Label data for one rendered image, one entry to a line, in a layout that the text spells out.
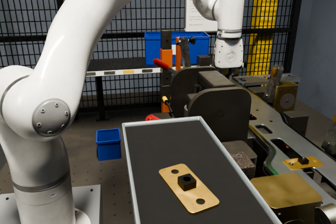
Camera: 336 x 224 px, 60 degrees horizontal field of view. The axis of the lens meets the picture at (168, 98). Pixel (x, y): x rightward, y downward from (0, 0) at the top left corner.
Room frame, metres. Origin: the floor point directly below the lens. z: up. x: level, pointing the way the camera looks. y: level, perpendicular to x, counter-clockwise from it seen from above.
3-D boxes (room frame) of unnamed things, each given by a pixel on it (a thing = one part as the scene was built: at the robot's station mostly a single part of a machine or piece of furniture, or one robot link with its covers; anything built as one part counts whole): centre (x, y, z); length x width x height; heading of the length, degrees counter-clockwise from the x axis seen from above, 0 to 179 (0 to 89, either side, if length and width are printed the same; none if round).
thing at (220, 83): (0.62, -0.09, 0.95); 0.18 x 0.13 x 0.49; 12
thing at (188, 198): (0.28, -0.02, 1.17); 0.08 x 0.04 x 0.01; 26
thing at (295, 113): (0.87, -0.43, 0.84); 0.10 x 0.05 x 0.29; 102
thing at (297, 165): (0.57, -0.31, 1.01); 0.08 x 0.04 x 0.01; 103
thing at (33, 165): (0.57, 0.30, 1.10); 0.19 x 0.12 x 0.24; 44
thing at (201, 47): (1.43, -0.04, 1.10); 0.30 x 0.17 x 0.13; 94
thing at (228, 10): (1.03, -0.21, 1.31); 0.09 x 0.08 x 0.13; 45
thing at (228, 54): (1.02, -0.21, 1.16); 0.10 x 0.07 x 0.11; 102
